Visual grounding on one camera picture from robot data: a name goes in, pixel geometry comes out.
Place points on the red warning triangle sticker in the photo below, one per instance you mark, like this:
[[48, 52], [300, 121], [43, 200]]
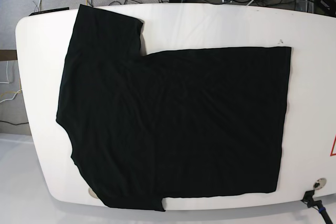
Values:
[[333, 153]]

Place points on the silver table grommet right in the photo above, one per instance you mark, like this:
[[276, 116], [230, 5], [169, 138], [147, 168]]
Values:
[[320, 183]]

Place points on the black clamp with cable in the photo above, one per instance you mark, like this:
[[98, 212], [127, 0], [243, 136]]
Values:
[[309, 201]]

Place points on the table grommet hole left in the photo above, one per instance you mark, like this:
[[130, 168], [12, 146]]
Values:
[[92, 193]]

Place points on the black T-shirt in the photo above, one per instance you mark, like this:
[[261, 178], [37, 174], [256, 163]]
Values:
[[173, 124]]

